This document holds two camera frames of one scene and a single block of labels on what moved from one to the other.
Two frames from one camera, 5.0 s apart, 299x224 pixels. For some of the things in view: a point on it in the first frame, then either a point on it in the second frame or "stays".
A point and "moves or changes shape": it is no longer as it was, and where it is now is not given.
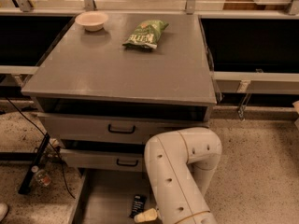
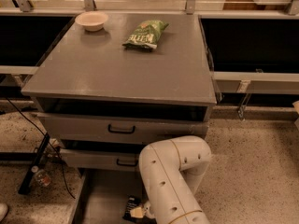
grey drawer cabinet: (99, 101) stays
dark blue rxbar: (138, 204) moves or changes shape
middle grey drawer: (104, 160) stays
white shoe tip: (4, 208) stays
